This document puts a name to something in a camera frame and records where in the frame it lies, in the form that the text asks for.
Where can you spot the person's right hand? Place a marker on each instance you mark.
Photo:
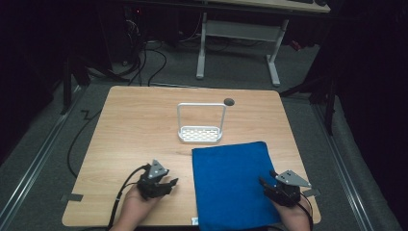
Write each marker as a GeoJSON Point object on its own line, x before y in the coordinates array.
{"type": "Point", "coordinates": [292, 212]}

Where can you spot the metal floor rail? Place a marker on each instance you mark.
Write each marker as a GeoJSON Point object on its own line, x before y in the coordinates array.
{"type": "Point", "coordinates": [344, 173]}
{"type": "Point", "coordinates": [35, 163]}

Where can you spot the person's left hand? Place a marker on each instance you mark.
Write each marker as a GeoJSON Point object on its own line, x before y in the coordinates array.
{"type": "Point", "coordinates": [138, 205]}

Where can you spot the black computer tower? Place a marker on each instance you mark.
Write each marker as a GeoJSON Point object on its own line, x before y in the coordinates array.
{"type": "Point", "coordinates": [123, 32]}

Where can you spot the black metal stand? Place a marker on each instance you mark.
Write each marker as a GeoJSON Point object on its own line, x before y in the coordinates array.
{"type": "Point", "coordinates": [327, 96]}
{"type": "Point", "coordinates": [69, 83]}

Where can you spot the grey tape strip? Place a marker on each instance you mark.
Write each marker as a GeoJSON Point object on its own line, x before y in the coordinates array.
{"type": "Point", "coordinates": [72, 197]}
{"type": "Point", "coordinates": [312, 192]}

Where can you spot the white drying rack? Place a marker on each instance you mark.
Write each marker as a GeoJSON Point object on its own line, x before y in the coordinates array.
{"type": "Point", "coordinates": [199, 134]}

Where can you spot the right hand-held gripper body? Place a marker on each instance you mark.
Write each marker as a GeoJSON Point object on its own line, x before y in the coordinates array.
{"type": "Point", "coordinates": [286, 190]}

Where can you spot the blue towel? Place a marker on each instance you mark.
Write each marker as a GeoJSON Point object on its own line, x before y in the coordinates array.
{"type": "Point", "coordinates": [229, 186]}

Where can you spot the white-framed wooden desk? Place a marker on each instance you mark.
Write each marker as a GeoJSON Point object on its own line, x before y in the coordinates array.
{"type": "Point", "coordinates": [243, 30]}

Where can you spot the grey table grommet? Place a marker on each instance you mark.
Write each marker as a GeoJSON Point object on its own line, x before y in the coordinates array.
{"type": "Point", "coordinates": [229, 102]}

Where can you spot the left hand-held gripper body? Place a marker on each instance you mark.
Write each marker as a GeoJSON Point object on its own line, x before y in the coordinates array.
{"type": "Point", "coordinates": [153, 183]}

